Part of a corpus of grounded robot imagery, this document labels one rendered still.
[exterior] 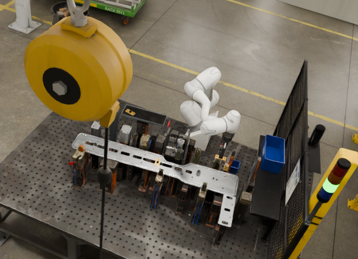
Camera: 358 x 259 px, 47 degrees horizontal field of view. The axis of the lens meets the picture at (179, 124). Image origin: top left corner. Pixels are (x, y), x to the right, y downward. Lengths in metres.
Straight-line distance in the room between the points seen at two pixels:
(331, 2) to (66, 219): 3.04
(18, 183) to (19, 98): 2.08
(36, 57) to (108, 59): 0.10
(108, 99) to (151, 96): 4.98
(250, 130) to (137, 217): 2.52
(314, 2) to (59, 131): 3.64
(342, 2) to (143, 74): 5.57
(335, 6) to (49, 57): 0.37
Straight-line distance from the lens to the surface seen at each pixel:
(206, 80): 3.27
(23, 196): 3.51
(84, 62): 0.57
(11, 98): 5.50
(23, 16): 6.75
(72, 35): 0.58
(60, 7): 6.06
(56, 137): 3.92
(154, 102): 5.47
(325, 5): 0.44
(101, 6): 7.04
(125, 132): 3.38
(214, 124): 2.77
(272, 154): 3.65
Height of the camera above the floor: 3.45
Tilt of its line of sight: 41 degrees down
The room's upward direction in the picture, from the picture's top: 12 degrees clockwise
